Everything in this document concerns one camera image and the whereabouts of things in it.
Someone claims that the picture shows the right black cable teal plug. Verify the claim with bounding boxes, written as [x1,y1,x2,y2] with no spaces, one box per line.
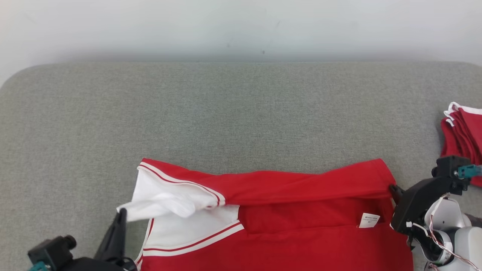
[457,164,482,180]

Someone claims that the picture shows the red and white jersey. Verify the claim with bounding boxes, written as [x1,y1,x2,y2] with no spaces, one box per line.
[116,158,415,271]

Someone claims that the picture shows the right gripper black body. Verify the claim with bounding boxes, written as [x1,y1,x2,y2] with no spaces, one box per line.
[389,176,472,236]

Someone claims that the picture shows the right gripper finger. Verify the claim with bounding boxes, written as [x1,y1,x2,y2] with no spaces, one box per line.
[389,183,406,204]

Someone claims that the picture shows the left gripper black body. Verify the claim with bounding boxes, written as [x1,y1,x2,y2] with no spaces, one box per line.
[59,256,137,271]

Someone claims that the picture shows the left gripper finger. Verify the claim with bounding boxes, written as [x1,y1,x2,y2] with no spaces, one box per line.
[93,208,129,264]

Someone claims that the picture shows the red shorts with white waistband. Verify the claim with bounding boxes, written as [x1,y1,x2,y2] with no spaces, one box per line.
[440,101,482,188]

